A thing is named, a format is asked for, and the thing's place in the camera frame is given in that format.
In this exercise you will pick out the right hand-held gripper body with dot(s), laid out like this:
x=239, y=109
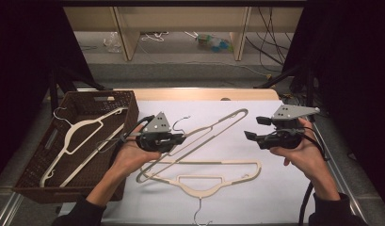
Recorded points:
x=287, y=138

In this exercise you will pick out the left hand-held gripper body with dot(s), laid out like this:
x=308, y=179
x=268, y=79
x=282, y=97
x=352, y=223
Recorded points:
x=155, y=138

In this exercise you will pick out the clear plastic bag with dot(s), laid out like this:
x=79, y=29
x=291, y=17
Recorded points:
x=112, y=42

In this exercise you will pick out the brown woven basket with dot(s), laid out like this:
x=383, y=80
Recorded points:
x=86, y=157

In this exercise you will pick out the white table mat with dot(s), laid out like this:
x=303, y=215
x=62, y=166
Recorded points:
x=243, y=188

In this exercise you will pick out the light wooden shelf unit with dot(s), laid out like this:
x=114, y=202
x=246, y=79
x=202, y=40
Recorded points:
x=127, y=37

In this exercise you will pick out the black metal stand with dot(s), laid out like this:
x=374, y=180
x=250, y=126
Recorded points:
x=54, y=91
x=310, y=91

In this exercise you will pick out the dark curtain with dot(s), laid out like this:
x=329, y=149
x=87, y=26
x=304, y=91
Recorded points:
x=20, y=78
x=353, y=78

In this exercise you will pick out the person's left hand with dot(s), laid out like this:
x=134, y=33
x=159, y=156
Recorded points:
x=130, y=157

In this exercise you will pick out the person's right hand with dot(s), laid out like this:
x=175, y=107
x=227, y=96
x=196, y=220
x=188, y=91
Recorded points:
x=309, y=157

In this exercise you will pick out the metal floor rail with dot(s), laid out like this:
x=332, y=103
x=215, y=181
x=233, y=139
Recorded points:
x=6, y=210
x=344, y=188

